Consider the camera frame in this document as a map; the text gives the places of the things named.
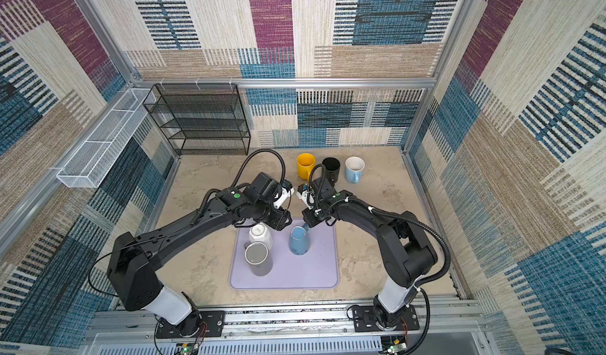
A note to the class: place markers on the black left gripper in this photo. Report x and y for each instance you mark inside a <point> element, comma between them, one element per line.
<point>284,218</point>

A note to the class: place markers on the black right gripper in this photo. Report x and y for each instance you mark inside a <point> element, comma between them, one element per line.
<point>311,218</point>

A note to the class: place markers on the teal dotted floral mug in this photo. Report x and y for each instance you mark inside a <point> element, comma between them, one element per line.
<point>299,241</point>

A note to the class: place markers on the yellow mug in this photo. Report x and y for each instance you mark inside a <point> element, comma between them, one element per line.
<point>305,165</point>

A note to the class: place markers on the black mug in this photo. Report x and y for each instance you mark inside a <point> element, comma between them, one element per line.
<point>332,166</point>

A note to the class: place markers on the light blue mug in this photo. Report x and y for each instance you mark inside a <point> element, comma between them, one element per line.
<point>354,169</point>

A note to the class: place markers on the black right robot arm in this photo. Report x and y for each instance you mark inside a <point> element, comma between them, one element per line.
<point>405,249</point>

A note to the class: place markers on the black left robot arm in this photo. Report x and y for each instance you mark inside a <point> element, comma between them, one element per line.
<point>135,260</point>

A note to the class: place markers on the white pink mug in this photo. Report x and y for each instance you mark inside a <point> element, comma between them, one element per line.
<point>261,233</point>

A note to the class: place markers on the grey mug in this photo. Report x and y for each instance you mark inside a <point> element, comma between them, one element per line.
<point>258,257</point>

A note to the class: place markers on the lavender tray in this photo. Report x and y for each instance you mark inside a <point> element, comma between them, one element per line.
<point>316,270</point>

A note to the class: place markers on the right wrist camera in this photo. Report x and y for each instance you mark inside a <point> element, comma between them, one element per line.
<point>307,195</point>

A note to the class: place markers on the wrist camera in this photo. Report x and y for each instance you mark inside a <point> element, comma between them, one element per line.
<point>307,195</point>
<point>286,193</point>

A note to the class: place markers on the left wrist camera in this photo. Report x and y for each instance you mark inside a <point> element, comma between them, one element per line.
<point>286,193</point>

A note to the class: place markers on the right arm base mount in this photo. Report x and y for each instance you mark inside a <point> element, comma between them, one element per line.
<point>375,318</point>

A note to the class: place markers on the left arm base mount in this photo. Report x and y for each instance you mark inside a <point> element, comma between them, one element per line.
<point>197,325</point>

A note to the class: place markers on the black wire mesh shelf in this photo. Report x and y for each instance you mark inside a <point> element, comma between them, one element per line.
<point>206,118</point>

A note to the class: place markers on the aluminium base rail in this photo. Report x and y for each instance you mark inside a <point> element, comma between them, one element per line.
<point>445,325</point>

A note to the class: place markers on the white wire mesh basket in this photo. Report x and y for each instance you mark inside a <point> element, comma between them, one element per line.
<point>93,160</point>

